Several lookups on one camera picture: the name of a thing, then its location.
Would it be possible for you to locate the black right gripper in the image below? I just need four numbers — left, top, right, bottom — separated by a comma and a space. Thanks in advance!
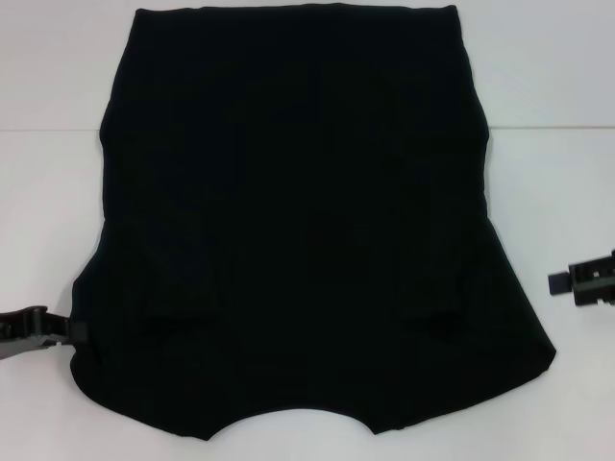
547, 249, 615, 309

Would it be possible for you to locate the black shirt with FREE print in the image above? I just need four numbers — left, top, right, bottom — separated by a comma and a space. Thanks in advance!
68, 3, 557, 429

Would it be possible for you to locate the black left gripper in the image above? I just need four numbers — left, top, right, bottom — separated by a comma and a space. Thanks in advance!
0, 305, 88, 364

